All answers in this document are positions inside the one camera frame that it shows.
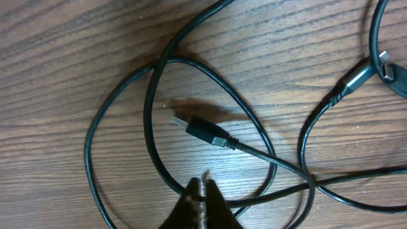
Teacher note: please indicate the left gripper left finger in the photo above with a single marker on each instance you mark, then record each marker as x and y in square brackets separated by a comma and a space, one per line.
[186, 213]

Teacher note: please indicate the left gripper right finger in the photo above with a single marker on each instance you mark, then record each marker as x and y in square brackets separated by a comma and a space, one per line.
[218, 214]

